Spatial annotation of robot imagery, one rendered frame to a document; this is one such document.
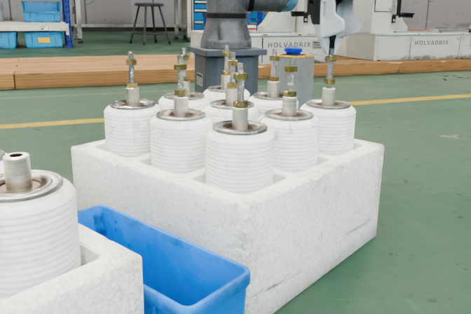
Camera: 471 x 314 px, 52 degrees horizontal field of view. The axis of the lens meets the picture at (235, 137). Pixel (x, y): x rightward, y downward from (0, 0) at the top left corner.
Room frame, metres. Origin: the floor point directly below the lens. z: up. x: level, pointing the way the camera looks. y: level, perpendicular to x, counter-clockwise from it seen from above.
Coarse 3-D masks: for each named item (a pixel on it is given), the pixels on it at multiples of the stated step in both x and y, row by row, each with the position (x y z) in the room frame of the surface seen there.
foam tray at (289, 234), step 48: (96, 144) 0.80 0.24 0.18; (96, 192) 0.75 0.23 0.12; (144, 192) 0.66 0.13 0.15; (192, 192) 0.60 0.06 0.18; (288, 192) 0.61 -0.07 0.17; (336, 192) 0.71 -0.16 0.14; (192, 240) 0.60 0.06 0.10; (240, 240) 0.54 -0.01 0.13; (288, 240) 0.61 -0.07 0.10; (336, 240) 0.72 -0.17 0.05; (288, 288) 0.61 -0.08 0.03
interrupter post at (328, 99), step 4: (324, 88) 0.82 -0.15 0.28; (328, 88) 0.82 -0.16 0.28; (332, 88) 0.82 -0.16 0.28; (324, 92) 0.82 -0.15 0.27; (328, 92) 0.82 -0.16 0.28; (332, 92) 0.82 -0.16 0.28; (324, 96) 0.82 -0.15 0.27; (328, 96) 0.82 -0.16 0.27; (332, 96) 0.82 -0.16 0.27; (324, 100) 0.82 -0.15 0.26; (328, 100) 0.82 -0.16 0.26; (332, 100) 0.82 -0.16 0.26; (324, 104) 0.82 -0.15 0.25; (328, 104) 0.82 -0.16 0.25; (332, 104) 0.82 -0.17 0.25
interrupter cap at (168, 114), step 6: (156, 114) 0.71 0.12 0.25; (162, 114) 0.72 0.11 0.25; (168, 114) 0.72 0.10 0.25; (192, 114) 0.73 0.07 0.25; (198, 114) 0.72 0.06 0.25; (204, 114) 0.72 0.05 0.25; (168, 120) 0.69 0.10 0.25; (174, 120) 0.69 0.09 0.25; (180, 120) 0.69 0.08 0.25; (186, 120) 0.69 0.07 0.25; (192, 120) 0.69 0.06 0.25
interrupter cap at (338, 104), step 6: (306, 102) 0.83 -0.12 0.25; (312, 102) 0.83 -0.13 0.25; (318, 102) 0.84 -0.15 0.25; (336, 102) 0.84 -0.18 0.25; (342, 102) 0.84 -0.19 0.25; (318, 108) 0.80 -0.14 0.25; (324, 108) 0.79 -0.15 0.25; (330, 108) 0.79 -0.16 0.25; (336, 108) 0.79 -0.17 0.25; (342, 108) 0.79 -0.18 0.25
